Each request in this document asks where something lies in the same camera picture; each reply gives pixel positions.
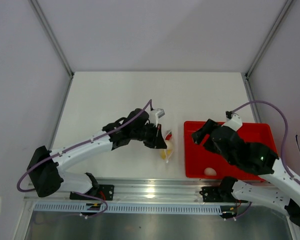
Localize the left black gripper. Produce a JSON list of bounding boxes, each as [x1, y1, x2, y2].
[[130, 122, 167, 150]]

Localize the yellow toy pepper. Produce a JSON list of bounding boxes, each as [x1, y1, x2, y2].
[[160, 149, 173, 161]]

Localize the clear zip top bag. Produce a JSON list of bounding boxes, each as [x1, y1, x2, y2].
[[159, 129, 175, 164]]

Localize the white egg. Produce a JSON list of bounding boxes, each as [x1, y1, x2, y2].
[[204, 167, 217, 176], [164, 140, 174, 151]]

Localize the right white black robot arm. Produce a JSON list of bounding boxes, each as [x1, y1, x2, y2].
[[191, 118, 300, 227]]

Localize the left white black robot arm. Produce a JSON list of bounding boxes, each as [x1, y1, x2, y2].
[[27, 108, 168, 200]]

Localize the red plastic tray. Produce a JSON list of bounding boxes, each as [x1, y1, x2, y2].
[[183, 121, 277, 182]]

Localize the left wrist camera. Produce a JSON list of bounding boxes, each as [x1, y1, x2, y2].
[[149, 108, 165, 126]]

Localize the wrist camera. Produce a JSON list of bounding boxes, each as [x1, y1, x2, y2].
[[223, 111, 243, 131], [149, 108, 165, 126]]

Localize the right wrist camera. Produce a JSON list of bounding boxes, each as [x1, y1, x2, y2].
[[223, 111, 243, 131]]

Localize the aluminium mounting rail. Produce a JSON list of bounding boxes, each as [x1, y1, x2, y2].
[[23, 177, 268, 202]]

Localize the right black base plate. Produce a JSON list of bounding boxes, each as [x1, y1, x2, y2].
[[199, 186, 236, 203]]

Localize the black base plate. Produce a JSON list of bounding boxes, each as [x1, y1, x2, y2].
[[69, 184, 115, 201], [199, 186, 236, 203]]

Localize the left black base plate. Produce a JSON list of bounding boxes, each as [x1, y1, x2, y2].
[[69, 184, 115, 201]]

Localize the white slotted cable duct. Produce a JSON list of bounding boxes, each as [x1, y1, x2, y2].
[[33, 201, 223, 215]]

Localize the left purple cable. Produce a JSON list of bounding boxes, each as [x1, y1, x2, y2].
[[16, 99, 153, 220]]

